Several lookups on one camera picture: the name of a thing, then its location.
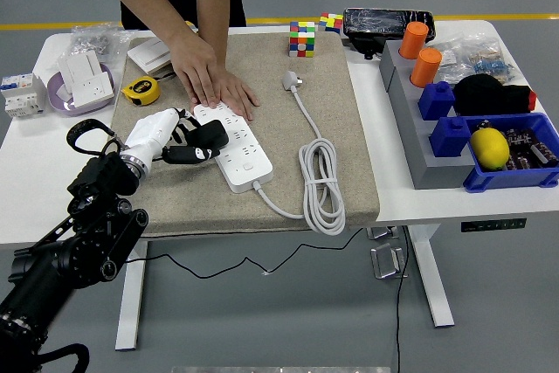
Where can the yellow lemon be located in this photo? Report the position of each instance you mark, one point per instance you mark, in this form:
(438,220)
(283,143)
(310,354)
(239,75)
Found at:
(489,149)

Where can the black table control panel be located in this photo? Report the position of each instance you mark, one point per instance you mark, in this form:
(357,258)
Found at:
(493,225)

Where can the clear bag of metal parts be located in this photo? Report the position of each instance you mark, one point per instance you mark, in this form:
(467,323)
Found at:
(94,41)

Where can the small Rubik's cube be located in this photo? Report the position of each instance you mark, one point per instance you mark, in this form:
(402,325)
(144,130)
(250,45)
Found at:
(330,22)

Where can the white power strip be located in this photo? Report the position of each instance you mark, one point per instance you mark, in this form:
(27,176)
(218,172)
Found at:
(244,159)

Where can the small metal bracket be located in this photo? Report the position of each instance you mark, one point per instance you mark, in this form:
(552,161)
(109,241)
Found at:
(382,233)

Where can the person's left forearm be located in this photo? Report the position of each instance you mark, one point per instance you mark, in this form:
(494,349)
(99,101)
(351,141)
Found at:
(211,6)

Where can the person's right hand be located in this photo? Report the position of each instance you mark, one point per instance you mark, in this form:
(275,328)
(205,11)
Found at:
(196,71)

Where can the black power adapter plug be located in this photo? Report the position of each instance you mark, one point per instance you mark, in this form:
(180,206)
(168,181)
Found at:
(214,133)

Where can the white wall switch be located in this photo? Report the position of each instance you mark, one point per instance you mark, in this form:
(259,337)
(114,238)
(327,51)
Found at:
(144,52)

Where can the grey stepped block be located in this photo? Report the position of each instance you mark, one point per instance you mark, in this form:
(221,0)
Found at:
(408,128)

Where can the grey-brown fabric mat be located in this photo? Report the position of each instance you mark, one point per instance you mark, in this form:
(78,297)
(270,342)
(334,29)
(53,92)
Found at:
(209,207)

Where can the person's left hand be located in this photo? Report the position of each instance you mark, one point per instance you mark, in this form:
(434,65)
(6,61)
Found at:
(240,95)

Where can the small blue block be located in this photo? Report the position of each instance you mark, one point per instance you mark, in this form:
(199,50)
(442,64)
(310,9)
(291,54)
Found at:
(436,101)

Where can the purple bowl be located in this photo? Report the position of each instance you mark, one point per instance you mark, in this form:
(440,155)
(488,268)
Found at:
(61,104)

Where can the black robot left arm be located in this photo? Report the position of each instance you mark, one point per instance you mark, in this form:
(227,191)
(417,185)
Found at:
(78,242)

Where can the clear bag of white parts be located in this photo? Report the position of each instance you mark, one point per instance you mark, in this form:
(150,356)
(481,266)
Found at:
(452,60)

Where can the white plastic panel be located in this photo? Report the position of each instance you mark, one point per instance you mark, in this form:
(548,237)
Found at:
(78,63)

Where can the white wall socket panel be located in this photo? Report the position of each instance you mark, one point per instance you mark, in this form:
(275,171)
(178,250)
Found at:
(89,87)

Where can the blue plastic bin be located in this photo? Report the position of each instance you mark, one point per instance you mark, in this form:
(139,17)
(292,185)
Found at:
(502,178)

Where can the white circuit breaker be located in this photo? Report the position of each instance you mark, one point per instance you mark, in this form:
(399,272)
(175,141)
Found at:
(22,98)

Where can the flat yellow tape measure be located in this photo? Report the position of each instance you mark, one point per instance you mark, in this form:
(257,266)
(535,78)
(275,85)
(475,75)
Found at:
(142,90)

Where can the orange cylinder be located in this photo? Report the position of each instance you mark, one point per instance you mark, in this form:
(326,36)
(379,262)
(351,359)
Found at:
(425,67)
(414,39)

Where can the white table leg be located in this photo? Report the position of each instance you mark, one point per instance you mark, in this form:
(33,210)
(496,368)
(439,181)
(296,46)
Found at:
(430,277)
(129,325)

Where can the black cloth with red end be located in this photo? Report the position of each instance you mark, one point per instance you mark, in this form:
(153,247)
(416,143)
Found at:
(480,93)

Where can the clear bag of blue parts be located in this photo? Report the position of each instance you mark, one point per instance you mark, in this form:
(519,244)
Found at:
(485,63)

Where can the black wrapped box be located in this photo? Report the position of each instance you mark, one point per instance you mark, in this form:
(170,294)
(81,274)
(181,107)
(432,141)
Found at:
(375,23)

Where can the large blue block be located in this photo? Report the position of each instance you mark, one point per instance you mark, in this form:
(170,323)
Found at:
(452,138)

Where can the large Rubik's cube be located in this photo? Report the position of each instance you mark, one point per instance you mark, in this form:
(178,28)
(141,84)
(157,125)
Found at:
(302,39)

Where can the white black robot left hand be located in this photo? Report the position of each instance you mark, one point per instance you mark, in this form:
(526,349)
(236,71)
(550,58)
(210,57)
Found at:
(150,133)

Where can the large metal bracket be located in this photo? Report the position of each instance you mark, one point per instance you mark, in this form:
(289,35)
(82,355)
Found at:
(386,261)

